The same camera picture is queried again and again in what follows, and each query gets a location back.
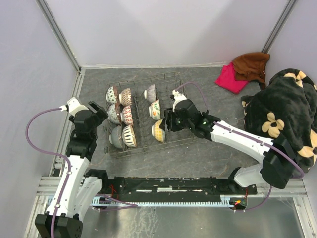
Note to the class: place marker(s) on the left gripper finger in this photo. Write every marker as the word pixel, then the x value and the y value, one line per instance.
pixel 102 114
pixel 95 106

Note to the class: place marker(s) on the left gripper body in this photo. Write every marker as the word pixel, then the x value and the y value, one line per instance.
pixel 96 120

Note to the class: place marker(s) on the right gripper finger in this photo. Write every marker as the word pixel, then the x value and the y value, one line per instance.
pixel 168 115
pixel 163 125

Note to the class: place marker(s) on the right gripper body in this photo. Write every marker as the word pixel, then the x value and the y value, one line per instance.
pixel 179 124

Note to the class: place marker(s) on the yellow dotted bowl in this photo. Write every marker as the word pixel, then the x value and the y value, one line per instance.
pixel 157 132

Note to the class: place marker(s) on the orange green leaf bowl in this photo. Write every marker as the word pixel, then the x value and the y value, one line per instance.
pixel 154 110

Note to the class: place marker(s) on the grey wire dish rack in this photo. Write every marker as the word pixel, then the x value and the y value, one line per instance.
pixel 143 123

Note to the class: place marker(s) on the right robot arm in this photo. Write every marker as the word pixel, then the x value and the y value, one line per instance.
pixel 275 157

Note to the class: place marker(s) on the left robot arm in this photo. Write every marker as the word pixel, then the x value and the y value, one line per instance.
pixel 78 185

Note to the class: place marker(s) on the red green dotted bowl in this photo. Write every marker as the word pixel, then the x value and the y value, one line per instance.
pixel 114 113

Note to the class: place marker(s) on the green diamond pattern bowl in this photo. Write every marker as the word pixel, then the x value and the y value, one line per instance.
pixel 111 95

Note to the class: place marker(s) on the red lattice pattern bowl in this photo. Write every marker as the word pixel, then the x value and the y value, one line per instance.
pixel 126 116

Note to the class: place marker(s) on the multicolour scale pattern bowl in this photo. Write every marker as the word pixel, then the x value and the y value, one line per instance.
pixel 125 97

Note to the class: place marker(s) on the grey speckled bowl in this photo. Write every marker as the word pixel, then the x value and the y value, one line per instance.
pixel 115 138

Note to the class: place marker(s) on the purple striped white bowl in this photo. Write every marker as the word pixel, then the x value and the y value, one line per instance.
pixel 150 93

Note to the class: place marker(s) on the black striped white bowl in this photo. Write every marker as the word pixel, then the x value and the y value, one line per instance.
pixel 128 136

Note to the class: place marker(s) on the pink cloth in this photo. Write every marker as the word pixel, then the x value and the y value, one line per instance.
pixel 227 80

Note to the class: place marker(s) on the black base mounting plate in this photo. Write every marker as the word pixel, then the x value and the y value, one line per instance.
pixel 164 190

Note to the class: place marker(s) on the brown cloth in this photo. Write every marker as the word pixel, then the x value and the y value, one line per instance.
pixel 251 67

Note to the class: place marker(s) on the black floral blanket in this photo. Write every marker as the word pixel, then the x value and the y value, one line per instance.
pixel 288 107

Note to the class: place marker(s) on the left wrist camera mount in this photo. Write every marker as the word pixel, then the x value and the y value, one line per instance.
pixel 73 106

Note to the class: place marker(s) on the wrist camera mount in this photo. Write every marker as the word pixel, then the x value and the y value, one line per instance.
pixel 177 97
pixel 73 106

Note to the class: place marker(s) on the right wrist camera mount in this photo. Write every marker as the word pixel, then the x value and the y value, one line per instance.
pixel 177 97

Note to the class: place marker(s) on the light blue cable duct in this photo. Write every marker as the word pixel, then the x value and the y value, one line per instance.
pixel 103 201

